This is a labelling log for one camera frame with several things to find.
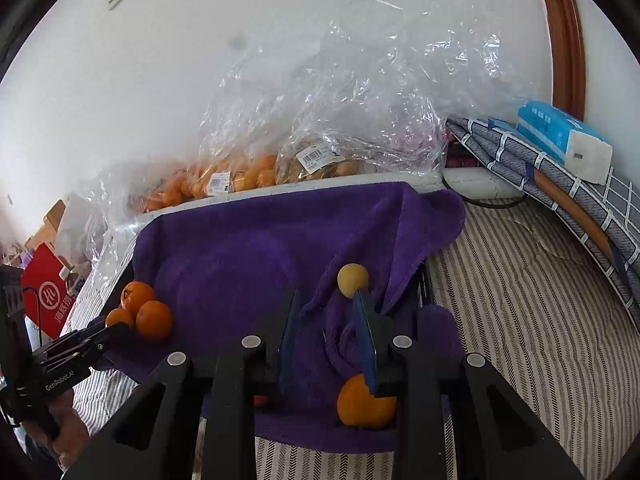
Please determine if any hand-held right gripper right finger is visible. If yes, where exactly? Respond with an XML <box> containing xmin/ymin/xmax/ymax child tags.
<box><xmin>350</xmin><ymin>287</ymin><xmax>586</xmax><ymax>480</ymax></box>

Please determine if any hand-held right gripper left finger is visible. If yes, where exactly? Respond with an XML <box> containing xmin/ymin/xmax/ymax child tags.
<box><xmin>62</xmin><ymin>285</ymin><xmax>303</xmax><ymax>480</ymax></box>

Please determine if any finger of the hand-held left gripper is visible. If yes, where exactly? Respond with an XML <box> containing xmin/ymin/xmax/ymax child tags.
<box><xmin>32</xmin><ymin>324</ymin><xmax>132</xmax><ymax>377</ymax></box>
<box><xmin>70</xmin><ymin>322</ymin><xmax>115</xmax><ymax>345</ymax></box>

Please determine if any orange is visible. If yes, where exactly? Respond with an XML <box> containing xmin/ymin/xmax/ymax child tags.
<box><xmin>105</xmin><ymin>308</ymin><xmax>136</xmax><ymax>330</ymax></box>
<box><xmin>135</xmin><ymin>300</ymin><xmax>174</xmax><ymax>343</ymax></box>
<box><xmin>121</xmin><ymin>281</ymin><xmax>157</xmax><ymax>311</ymax></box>
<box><xmin>336</xmin><ymin>374</ymin><xmax>398</xmax><ymax>430</ymax></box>

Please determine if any small yellow fruit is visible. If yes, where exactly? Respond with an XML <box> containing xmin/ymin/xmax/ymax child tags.
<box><xmin>337</xmin><ymin>263</ymin><xmax>371</xmax><ymax>298</ymax></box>

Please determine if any purple towel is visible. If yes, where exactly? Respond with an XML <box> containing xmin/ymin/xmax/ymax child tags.
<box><xmin>102</xmin><ymin>180</ymin><xmax>467</xmax><ymax>456</ymax></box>

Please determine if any clear bag of brown fruits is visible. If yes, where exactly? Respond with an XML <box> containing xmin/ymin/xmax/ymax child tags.
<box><xmin>275</xmin><ymin>130</ymin><xmax>363</xmax><ymax>181</ymax></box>

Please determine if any person's left hand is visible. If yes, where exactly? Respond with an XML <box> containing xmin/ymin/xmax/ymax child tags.
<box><xmin>50</xmin><ymin>389</ymin><xmax>92</xmax><ymax>467</ymax></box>

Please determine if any red paper bag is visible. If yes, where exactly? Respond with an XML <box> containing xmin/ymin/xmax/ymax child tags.
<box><xmin>21</xmin><ymin>242</ymin><xmax>76</xmax><ymax>341</ymax></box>

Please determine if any empty clear plastic bag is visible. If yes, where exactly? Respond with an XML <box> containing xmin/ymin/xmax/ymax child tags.
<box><xmin>90</xmin><ymin>170</ymin><xmax>146</xmax><ymax>286</ymax></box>

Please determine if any clear bag of oranges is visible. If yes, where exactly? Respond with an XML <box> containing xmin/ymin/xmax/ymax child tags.
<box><xmin>95</xmin><ymin>135</ymin><xmax>281</xmax><ymax>216</ymax></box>

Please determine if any brown wooden board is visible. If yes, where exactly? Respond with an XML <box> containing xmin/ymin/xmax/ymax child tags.
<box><xmin>532</xmin><ymin>165</ymin><xmax>616</xmax><ymax>261</ymax></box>

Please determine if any blue plaid cloth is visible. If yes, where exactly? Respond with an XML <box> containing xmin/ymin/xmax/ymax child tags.
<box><xmin>445</xmin><ymin>117</ymin><xmax>640</xmax><ymax>328</ymax></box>

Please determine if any crumpled clear plastic bag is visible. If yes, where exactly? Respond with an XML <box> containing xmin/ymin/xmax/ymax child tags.
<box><xmin>200</xmin><ymin>0</ymin><xmax>506</xmax><ymax>181</ymax></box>

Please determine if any blue white tissue pack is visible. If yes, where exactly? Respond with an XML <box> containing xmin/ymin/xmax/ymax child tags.
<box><xmin>516</xmin><ymin>100</ymin><xmax>614</xmax><ymax>184</ymax></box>

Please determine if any black cable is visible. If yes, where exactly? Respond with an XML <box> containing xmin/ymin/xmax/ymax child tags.
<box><xmin>462</xmin><ymin>192</ymin><xmax>528</xmax><ymax>211</ymax></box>

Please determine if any brown wooden door frame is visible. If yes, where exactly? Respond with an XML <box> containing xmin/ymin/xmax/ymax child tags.
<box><xmin>530</xmin><ymin>0</ymin><xmax>587</xmax><ymax>126</ymax></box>

